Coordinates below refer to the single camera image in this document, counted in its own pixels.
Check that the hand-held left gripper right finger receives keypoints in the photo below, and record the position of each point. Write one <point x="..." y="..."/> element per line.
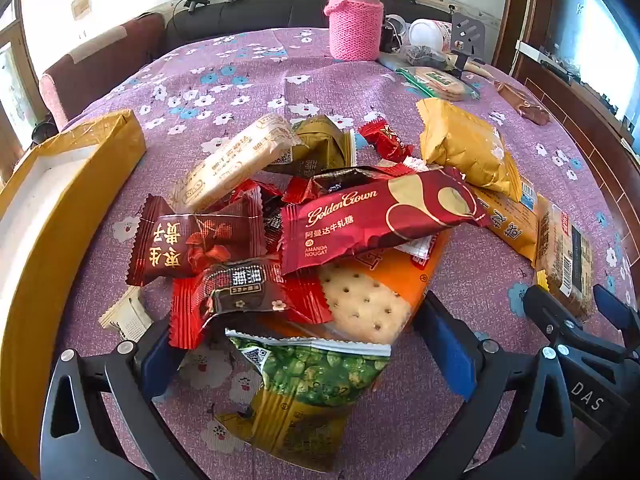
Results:
<point x="450" y="350"/>

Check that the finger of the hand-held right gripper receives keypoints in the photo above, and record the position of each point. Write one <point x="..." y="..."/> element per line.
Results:
<point x="545" y="310"/>
<point x="617" y="310"/>

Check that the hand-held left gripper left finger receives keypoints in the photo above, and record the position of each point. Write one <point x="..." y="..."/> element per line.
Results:
<point x="157" y="365"/>

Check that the cream small packet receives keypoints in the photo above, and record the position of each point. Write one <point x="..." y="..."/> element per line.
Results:
<point x="125" y="315"/>

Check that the orange square cracker pack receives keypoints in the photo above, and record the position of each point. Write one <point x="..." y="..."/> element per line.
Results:
<point x="370" y="300"/>

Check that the white red snack packet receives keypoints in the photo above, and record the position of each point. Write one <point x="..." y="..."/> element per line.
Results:
<point x="417" y="250"/>

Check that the dark brown red-ended packet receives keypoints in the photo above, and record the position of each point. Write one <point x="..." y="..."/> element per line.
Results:
<point x="240" y="290"/>

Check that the dark red leaf-print packet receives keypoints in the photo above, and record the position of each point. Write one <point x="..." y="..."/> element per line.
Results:
<point x="195" y="240"/>

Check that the green pea packet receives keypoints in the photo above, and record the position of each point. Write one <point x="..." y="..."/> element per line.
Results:
<point x="310" y="385"/>

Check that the large red nougat packet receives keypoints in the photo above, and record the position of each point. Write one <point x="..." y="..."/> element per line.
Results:
<point x="360" y="225"/>

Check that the small black red candy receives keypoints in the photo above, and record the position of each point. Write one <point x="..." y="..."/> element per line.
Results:
<point x="272" y="222"/>

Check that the dark glossy brown packet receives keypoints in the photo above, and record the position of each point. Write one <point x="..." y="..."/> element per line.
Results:
<point x="360" y="180"/>

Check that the red crinkled candy wrapper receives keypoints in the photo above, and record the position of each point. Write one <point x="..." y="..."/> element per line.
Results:
<point x="247" y="192"/>

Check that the beige long wafer packet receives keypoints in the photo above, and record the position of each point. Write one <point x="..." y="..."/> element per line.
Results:
<point x="235" y="160"/>

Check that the yellow cardboard box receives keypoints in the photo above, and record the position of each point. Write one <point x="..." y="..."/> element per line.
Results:
<point x="75" y="160"/>

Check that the olive gold snack packet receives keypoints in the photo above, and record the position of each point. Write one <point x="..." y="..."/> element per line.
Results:
<point x="320" y="145"/>

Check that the clear yellow-edged cracker pack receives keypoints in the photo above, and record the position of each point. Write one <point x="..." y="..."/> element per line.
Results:
<point x="565" y="255"/>

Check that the yellow orange biscuit pack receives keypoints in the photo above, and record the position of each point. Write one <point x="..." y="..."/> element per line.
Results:
<point x="510" y="220"/>

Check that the gold puffed snack packet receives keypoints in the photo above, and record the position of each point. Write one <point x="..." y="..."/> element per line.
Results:
<point x="465" y="147"/>

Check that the wooden cabinet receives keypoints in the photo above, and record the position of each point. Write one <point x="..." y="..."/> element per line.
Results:
<point x="575" y="110"/>

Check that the brown wrapper packet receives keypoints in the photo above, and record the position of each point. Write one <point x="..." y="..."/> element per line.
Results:
<point x="522" y="102"/>

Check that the round crackers green packet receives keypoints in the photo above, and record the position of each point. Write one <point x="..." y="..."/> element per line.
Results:
<point x="440" y="82"/>

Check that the white flat device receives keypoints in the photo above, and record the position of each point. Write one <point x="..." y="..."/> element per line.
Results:
<point x="542" y="57"/>

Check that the black round object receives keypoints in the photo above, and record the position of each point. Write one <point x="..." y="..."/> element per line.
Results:
<point x="45" y="130"/>

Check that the television screen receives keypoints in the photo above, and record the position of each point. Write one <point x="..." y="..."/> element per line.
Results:
<point x="600" y="25"/>

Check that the purple floral tablecloth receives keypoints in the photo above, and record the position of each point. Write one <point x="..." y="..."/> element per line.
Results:
<point x="225" y="85"/>

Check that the white cup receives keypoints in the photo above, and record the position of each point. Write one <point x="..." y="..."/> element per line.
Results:
<point x="426" y="34"/>

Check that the glass door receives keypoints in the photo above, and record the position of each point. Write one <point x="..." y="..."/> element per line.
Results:
<point x="15" y="90"/>

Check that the brown pink chair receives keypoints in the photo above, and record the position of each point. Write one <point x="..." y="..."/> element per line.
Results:
<point x="100" y="55"/>

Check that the pink knitted sleeve bottle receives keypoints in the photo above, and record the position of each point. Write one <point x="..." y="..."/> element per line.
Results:
<point x="352" y="20"/>

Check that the dark sofa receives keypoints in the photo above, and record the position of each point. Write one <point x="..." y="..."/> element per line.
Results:
<point x="280" y="12"/>

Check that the small wall plaque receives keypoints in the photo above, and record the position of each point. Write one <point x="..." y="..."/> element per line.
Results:
<point x="80" y="5"/>

